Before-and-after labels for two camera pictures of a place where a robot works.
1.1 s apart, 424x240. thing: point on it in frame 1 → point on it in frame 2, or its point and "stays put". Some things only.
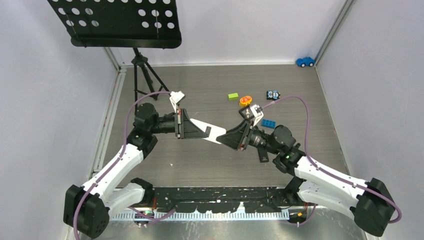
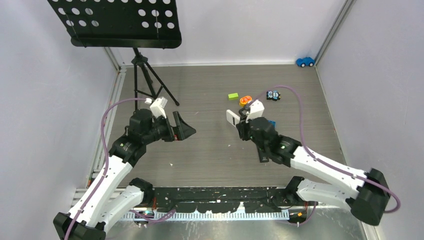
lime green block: (233, 96) stays put
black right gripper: (238, 137) → (242, 128)
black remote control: (263, 155) stays put
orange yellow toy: (245, 101) stays put
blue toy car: (305, 61) stays put
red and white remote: (215, 132) → (232, 118)
